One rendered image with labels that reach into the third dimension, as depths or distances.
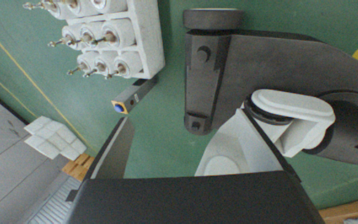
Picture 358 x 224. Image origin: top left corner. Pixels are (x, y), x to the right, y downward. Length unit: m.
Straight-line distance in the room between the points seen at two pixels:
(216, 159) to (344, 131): 0.38
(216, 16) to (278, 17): 0.28
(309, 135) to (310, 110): 0.07
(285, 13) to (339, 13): 0.16
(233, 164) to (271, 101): 0.23
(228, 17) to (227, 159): 0.38
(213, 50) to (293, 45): 0.23
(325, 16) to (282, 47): 0.24
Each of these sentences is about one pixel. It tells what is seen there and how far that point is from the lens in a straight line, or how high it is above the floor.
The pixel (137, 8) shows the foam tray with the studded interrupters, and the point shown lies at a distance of 0.57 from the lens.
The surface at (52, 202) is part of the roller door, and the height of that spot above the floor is 1.53.
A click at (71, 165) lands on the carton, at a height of 0.40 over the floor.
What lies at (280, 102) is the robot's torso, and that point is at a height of 0.31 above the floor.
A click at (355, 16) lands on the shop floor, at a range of 0.74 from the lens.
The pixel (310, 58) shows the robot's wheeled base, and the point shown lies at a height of 0.17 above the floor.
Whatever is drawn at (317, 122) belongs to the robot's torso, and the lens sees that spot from 0.46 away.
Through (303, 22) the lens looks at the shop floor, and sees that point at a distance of 0.68.
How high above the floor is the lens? 0.63
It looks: 44 degrees down
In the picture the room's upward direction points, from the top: 153 degrees counter-clockwise
